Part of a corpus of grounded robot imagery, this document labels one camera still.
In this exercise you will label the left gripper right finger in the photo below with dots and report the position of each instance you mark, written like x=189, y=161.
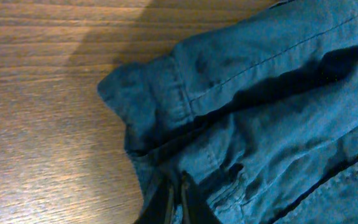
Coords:
x=195, y=208

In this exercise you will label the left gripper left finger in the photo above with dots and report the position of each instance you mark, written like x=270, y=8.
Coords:
x=161, y=206

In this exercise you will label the navy blue shorts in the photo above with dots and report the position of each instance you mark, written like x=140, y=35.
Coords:
x=263, y=115

